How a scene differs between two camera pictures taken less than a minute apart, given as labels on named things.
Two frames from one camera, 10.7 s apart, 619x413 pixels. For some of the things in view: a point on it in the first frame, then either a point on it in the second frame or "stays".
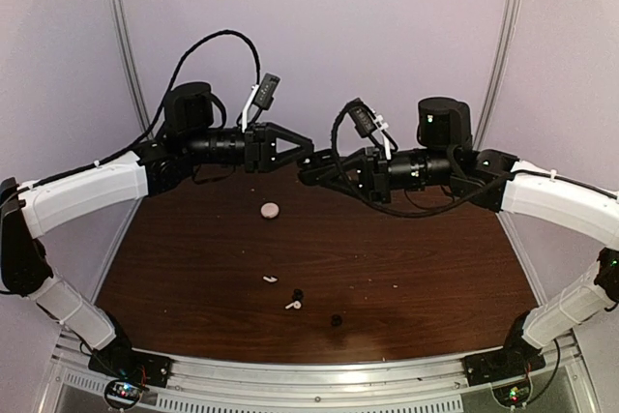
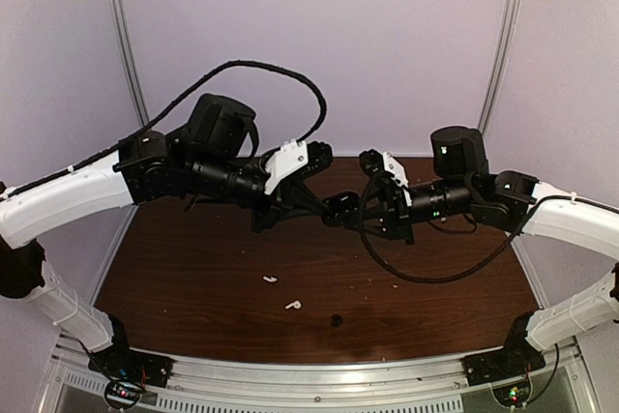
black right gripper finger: (339, 183) → (379, 227)
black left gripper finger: (287, 140) → (299, 201)
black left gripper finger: (290, 149) → (264, 219)
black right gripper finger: (356, 161) → (375, 208)
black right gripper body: (381, 185) → (397, 210)
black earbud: (337, 320) stays
